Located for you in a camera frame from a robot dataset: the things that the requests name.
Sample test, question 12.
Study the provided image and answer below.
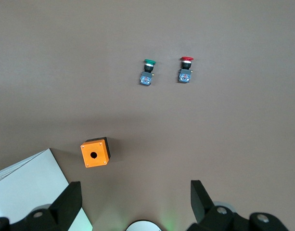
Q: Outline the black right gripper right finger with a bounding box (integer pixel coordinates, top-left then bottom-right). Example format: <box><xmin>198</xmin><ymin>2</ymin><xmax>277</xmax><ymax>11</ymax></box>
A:
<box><xmin>187</xmin><ymin>180</ymin><xmax>290</xmax><ymax>231</ymax></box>

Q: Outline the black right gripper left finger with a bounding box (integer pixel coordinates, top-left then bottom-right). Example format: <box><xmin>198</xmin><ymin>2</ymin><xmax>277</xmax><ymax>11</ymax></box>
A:
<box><xmin>0</xmin><ymin>181</ymin><xmax>83</xmax><ymax>231</ymax></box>

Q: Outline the red push button switch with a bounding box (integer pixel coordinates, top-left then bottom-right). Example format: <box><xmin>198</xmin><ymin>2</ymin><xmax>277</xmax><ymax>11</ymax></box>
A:
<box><xmin>178</xmin><ymin>56</ymin><xmax>195</xmax><ymax>84</ymax></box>

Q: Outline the white drawer cabinet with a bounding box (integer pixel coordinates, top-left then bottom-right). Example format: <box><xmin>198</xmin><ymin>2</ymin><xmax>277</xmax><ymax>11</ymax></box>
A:
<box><xmin>0</xmin><ymin>148</ymin><xmax>93</xmax><ymax>231</ymax></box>

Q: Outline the brown table mat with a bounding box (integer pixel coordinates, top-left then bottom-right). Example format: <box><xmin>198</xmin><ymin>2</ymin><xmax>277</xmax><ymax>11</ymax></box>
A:
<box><xmin>0</xmin><ymin>0</ymin><xmax>295</xmax><ymax>231</ymax></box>

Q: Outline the orange button enclosure box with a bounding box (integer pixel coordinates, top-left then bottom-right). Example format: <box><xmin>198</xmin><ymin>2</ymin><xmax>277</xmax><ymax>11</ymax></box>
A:
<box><xmin>80</xmin><ymin>137</ymin><xmax>112</xmax><ymax>168</ymax></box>

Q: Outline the green push button switch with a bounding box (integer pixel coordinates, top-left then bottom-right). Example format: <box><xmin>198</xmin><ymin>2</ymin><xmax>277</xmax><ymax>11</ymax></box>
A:
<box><xmin>139</xmin><ymin>59</ymin><xmax>157</xmax><ymax>87</ymax></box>

